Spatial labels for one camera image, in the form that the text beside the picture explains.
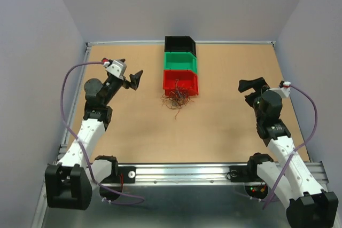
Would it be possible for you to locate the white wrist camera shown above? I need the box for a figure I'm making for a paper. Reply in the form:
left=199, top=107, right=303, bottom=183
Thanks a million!
left=270, top=81, right=291, bottom=98
left=102, top=59, right=127, bottom=78

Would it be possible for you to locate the red plastic bin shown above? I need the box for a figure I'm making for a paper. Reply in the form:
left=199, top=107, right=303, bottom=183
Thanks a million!
left=163, top=69, right=199, bottom=96

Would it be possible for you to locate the wire bundle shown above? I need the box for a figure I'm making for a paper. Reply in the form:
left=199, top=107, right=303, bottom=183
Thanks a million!
left=159, top=78, right=196, bottom=121

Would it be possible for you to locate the aluminium front rail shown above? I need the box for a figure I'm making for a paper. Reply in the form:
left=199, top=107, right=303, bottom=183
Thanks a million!
left=45, top=161, right=325, bottom=187

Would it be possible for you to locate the black plastic bin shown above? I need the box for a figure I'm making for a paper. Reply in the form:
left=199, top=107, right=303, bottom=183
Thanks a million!
left=164, top=36, right=197, bottom=56

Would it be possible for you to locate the purple cable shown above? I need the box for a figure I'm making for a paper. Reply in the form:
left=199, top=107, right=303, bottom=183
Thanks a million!
left=250, top=84, right=319, bottom=210
left=60, top=61, right=145, bottom=206

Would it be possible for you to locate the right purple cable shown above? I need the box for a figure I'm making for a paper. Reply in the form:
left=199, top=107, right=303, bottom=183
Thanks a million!
left=250, top=84, right=319, bottom=210

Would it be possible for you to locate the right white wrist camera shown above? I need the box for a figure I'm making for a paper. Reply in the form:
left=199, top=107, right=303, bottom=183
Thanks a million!
left=270, top=81, right=291, bottom=98

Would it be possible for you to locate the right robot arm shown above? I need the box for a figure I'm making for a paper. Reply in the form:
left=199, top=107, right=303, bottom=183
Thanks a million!
left=226, top=77, right=339, bottom=227

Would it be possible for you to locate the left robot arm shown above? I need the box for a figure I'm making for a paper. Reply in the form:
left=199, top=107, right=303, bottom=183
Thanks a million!
left=44, top=58, right=144, bottom=210

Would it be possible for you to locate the green plastic bin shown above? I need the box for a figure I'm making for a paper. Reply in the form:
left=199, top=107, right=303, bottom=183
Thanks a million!
left=164, top=52, right=197, bottom=74

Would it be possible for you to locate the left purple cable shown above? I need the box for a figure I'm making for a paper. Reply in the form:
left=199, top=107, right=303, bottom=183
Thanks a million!
left=60, top=61, right=145, bottom=206

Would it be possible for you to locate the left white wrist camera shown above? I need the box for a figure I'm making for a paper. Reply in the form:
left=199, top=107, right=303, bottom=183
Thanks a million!
left=102, top=59, right=127, bottom=78

